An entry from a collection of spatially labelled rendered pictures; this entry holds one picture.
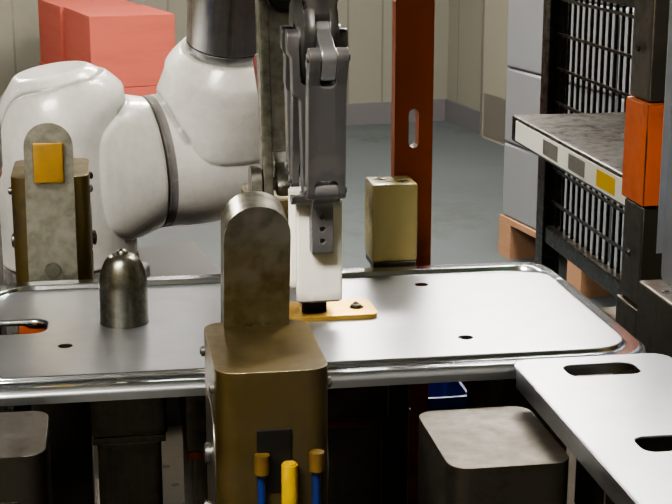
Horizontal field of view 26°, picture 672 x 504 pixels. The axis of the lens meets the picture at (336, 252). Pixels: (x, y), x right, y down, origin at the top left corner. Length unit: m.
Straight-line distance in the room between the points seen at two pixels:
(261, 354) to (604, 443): 0.18
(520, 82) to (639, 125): 3.88
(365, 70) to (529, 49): 3.21
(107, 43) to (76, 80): 4.68
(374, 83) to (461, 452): 7.37
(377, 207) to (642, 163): 0.22
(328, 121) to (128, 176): 0.73
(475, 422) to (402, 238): 0.28
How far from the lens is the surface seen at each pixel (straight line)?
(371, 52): 8.12
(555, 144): 1.52
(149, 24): 6.33
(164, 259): 1.84
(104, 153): 1.60
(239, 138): 1.63
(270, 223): 0.78
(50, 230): 1.11
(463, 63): 8.08
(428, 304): 1.01
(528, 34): 5.00
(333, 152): 0.91
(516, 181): 5.12
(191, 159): 1.63
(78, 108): 1.59
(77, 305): 1.02
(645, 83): 1.17
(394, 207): 1.09
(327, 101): 0.90
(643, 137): 1.17
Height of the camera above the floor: 1.28
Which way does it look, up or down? 14 degrees down
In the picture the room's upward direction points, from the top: straight up
